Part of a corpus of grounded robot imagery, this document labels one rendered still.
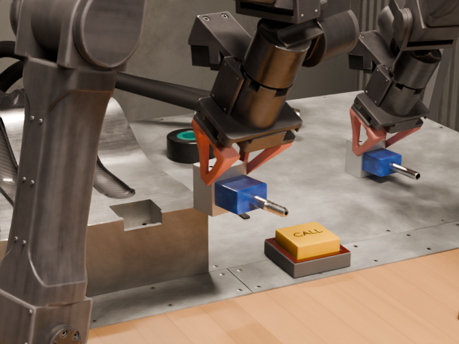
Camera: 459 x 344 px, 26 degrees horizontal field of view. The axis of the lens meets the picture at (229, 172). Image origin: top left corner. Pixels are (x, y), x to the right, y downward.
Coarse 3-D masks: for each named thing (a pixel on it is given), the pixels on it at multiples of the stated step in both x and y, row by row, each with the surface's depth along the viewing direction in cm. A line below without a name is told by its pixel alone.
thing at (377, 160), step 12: (348, 144) 153; (360, 144) 150; (384, 144) 153; (348, 156) 153; (360, 156) 151; (372, 156) 149; (384, 156) 149; (396, 156) 149; (348, 168) 154; (360, 168) 151; (372, 168) 150; (384, 168) 149; (396, 168) 148
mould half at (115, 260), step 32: (128, 128) 140; (128, 160) 134; (0, 192) 123; (96, 192) 122; (160, 192) 122; (192, 192) 122; (0, 224) 112; (96, 224) 113; (192, 224) 118; (0, 256) 109; (96, 256) 114; (128, 256) 116; (160, 256) 117; (192, 256) 119; (96, 288) 115; (128, 288) 117
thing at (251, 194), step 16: (240, 160) 112; (224, 176) 110; (240, 176) 111; (208, 192) 110; (224, 192) 108; (240, 192) 107; (256, 192) 108; (208, 208) 111; (224, 208) 109; (240, 208) 107; (256, 208) 109; (272, 208) 105
